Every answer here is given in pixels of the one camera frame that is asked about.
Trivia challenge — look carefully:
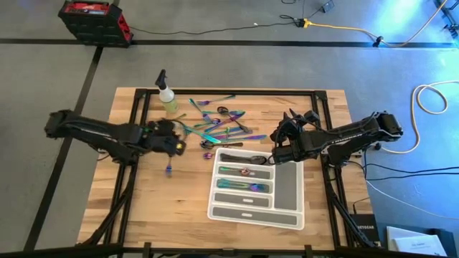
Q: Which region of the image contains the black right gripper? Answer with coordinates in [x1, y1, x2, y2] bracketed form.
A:
[270, 109, 318, 164]

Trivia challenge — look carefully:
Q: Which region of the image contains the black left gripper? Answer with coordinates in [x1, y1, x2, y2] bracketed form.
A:
[143, 120, 187, 157]

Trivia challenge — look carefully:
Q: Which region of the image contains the white plastic cutlery tray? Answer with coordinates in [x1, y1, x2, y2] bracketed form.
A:
[207, 147, 306, 231]

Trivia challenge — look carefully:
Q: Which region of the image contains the rainbow spoon with red bowl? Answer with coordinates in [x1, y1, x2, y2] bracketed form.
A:
[219, 166, 252, 177]

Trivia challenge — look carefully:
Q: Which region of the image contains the iridescent teal purple fork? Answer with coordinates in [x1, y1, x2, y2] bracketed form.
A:
[217, 178, 270, 194]

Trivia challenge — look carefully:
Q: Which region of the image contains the spray bottle with yellow liquid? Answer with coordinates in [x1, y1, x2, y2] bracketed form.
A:
[154, 69, 179, 114]

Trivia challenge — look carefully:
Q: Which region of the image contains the iridescent blue purple knife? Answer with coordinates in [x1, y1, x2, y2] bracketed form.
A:
[213, 126, 245, 140]

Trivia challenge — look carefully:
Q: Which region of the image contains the red and black tool box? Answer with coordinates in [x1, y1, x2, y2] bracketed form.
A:
[57, 0, 133, 49]

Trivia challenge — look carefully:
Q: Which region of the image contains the black metal stand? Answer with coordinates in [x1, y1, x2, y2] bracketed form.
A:
[432, 0, 459, 39]

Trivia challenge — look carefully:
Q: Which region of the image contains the dark utensil handle on table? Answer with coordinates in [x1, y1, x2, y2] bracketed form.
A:
[200, 140, 245, 150]

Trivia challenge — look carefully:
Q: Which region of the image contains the black aluminium table frame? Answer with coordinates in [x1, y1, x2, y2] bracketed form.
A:
[77, 87, 379, 258]

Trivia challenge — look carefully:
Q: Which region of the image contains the yellow extension cord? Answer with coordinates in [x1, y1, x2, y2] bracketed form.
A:
[303, 0, 449, 48]

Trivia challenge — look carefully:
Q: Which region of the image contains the thin black floor cable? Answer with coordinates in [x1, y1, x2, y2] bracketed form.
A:
[128, 14, 306, 36]

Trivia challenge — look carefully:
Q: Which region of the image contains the cream coiled cable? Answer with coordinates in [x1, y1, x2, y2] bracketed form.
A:
[379, 80, 459, 155]

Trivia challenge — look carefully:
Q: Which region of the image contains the black network switch box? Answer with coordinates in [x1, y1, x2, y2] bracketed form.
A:
[349, 214, 380, 245]

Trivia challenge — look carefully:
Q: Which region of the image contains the thin white floor cable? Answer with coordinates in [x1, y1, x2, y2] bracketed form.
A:
[365, 178, 459, 220]

